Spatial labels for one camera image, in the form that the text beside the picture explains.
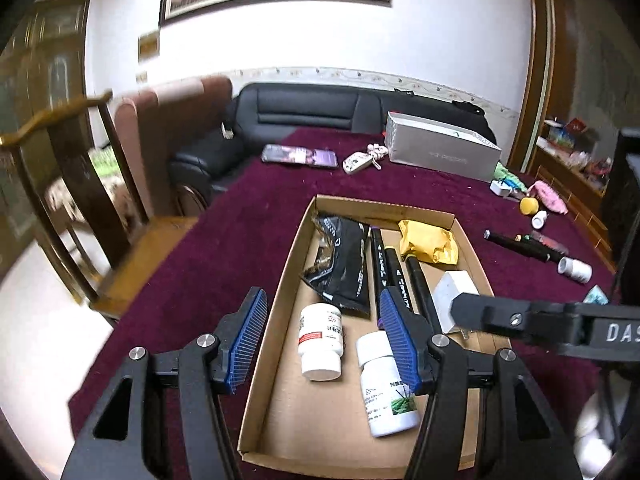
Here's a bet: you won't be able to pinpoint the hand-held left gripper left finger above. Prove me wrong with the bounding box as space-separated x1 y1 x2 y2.
62 287 268 480

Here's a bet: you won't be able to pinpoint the grey cardboard box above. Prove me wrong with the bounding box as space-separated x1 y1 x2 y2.
383 111 503 184

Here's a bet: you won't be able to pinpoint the yellow crumpled packet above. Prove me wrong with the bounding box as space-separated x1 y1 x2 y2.
398 218 460 266

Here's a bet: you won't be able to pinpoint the black leather sofa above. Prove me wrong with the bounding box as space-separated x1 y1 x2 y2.
169 82 497 202

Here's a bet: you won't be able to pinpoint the clear pack with red contents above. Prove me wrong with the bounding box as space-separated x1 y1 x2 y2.
530 230 569 257

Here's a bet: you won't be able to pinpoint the brown armchair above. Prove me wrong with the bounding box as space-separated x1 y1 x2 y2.
113 75 234 217

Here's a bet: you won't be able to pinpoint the shallow cardboard box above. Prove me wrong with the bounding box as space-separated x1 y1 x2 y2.
237 194 512 472

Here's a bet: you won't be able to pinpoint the black marker pen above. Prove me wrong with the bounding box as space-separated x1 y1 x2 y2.
368 227 401 312
404 254 444 337
384 247 417 312

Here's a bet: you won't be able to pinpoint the pink cloth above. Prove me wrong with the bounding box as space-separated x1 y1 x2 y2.
529 179 569 214

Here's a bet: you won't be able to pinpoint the white power adapter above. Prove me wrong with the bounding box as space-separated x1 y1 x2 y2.
432 270 481 337

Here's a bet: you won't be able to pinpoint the wooden display cabinet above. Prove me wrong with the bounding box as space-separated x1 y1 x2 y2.
0 0 92 262

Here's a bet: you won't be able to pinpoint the small gold wall plaque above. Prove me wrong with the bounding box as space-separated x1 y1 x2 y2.
137 29 161 61

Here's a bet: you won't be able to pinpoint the teal cartoon tissue pack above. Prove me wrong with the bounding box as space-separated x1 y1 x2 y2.
582 284 610 306

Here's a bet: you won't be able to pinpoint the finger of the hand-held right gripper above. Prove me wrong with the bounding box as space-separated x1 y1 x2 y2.
449 292 584 346

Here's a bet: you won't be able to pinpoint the small white bottle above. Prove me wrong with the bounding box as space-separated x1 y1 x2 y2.
557 256 594 284

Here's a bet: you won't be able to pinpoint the white bottle with green label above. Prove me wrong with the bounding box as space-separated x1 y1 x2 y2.
355 330 421 439

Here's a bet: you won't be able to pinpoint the green cloth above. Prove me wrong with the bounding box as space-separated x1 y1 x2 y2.
492 162 529 194

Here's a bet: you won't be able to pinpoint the white pill bottle red label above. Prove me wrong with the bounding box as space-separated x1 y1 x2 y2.
298 303 346 381

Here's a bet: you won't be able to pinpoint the black marker with green cap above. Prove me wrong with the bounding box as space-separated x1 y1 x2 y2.
483 229 552 264

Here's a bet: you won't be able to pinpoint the smartphone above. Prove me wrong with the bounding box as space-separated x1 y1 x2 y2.
260 143 339 169

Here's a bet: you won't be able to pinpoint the wooden chair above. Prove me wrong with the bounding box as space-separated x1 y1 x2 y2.
0 89 202 322

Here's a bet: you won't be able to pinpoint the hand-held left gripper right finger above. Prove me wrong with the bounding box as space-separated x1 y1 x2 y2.
379 287 583 480

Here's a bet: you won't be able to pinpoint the black foil packet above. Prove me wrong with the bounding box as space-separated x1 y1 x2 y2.
299 212 374 317

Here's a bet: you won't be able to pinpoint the white key fob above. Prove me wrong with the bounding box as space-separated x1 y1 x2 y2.
342 143 389 175

